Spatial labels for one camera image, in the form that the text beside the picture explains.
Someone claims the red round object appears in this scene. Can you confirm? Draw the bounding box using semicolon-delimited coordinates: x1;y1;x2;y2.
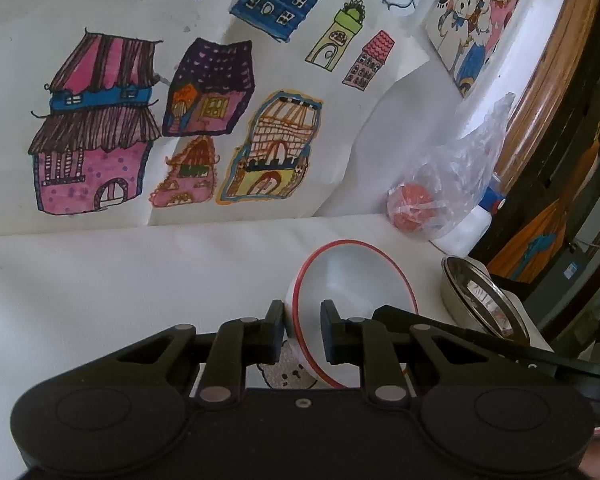
387;183;432;234

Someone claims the brown wooden frame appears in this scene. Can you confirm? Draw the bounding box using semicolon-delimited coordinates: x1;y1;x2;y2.
494;0;600;202

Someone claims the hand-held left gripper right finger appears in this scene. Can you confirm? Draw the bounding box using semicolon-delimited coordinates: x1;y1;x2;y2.
320;299;488;406

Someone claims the steel bowl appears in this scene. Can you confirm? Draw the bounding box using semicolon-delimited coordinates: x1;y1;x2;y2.
440;255;532;347

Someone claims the coloured houses drawing paper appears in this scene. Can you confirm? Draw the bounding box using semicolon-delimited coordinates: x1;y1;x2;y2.
0;0;432;237

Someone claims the cartoon bear drawing paper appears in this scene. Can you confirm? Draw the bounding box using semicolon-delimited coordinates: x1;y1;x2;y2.
424;0;527;99

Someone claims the white bowl with red rim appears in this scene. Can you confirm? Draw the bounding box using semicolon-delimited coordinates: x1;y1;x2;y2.
256;241;420;391

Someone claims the dark wooden furniture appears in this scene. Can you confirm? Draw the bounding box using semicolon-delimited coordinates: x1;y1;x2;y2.
469;0;600;361

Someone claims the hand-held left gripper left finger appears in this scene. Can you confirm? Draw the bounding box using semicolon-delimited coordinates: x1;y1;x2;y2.
114;300;286;406

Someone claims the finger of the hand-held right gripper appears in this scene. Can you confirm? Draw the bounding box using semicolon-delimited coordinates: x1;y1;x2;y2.
371;304;487;358

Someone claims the clear plastic bag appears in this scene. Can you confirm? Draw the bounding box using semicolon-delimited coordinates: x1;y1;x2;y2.
386;92;517;242

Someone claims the white bottle with blue lid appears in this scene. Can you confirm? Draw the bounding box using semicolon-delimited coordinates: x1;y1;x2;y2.
429;185;507;257

